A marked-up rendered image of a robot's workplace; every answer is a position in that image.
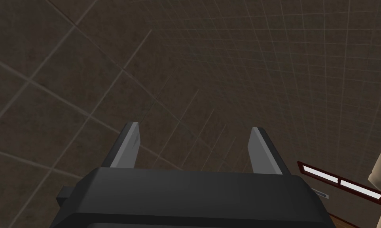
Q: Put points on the red framed window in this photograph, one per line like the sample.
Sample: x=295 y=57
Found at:
x=339 y=182

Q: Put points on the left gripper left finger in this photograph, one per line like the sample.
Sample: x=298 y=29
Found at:
x=124 y=148

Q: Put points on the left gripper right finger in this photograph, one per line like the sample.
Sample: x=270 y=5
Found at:
x=263 y=153

